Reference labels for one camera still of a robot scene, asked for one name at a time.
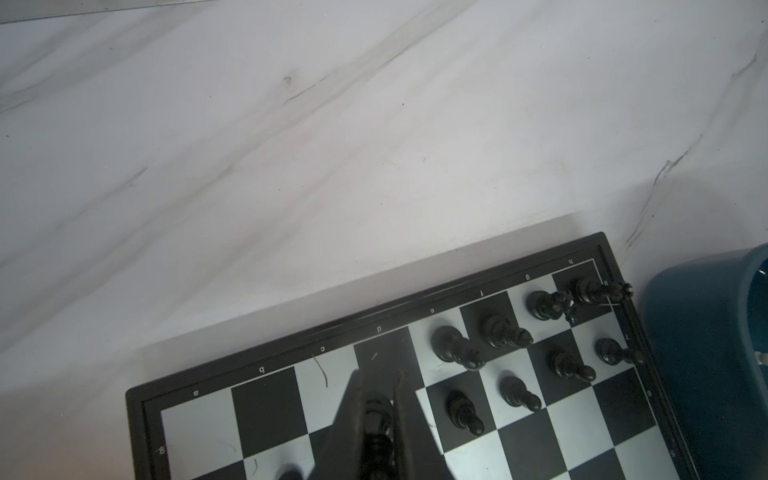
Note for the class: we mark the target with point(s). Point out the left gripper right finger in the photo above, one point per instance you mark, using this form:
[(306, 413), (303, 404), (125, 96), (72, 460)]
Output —
[(416, 453)]

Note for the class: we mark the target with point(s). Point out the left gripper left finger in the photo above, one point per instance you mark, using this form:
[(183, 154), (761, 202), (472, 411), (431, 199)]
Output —
[(342, 452)]

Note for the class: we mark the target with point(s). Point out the black queen piece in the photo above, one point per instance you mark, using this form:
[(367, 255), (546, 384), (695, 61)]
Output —
[(378, 448)]

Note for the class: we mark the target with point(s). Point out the black king piece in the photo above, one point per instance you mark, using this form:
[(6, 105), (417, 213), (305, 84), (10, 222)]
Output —
[(451, 346)]

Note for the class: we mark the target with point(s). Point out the black bishop piece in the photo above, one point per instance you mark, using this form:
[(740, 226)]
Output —
[(499, 332)]

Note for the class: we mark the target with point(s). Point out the black pawn e7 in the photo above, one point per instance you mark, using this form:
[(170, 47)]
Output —
[(462, 413)]

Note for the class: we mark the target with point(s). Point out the black pawn f7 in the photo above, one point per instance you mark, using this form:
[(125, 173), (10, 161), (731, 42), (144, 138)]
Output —
[(515, 393)]

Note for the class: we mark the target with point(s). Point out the black white chessboard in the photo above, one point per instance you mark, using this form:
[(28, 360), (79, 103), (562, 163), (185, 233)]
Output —
[(267, 410)]

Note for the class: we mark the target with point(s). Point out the black pawn g7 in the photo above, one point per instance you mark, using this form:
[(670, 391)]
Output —
[(566, 366)]

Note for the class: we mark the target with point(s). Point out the black knight piece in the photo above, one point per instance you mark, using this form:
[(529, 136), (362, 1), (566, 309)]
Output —
[(546, 306)]

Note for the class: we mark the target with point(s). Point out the black pawn h7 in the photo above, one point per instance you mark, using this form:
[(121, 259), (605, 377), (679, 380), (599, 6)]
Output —
[(610, 352)]

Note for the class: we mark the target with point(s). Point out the black rook piece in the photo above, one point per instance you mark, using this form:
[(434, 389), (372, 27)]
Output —
[(591, 291)]

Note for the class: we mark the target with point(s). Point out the dark teal plastic tray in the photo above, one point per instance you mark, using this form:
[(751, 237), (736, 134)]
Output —
[(706, 321)]

